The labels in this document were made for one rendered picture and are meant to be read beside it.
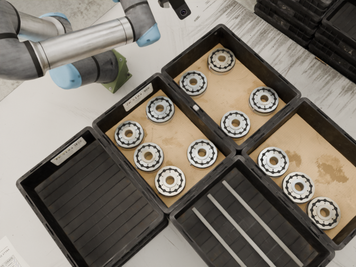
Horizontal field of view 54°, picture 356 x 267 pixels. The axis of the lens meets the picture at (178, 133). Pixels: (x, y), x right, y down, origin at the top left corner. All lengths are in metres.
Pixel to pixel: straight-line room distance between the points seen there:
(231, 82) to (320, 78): 0.41
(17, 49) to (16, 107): 0.69
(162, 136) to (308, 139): 0.51
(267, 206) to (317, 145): 0.28
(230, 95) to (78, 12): 1.66
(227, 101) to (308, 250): 0.56
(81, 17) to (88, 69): 1.37
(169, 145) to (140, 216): 0.26
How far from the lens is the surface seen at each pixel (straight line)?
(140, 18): 1.02
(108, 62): 1.39
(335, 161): 1.29
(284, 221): 1.20
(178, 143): 1.22
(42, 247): 1.40
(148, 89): 1.24
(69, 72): 1.27
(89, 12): 2.68
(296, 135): 1.28
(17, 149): 1.52
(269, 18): 2.23
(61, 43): 0.96
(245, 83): 1.32
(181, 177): 1.15
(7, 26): 0.96
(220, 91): 1.30
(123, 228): 1.18
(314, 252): 1.22
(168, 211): 1.07
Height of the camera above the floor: 1.99
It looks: 70 degrees down
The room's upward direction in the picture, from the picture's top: 8 degrees counter-clockwise
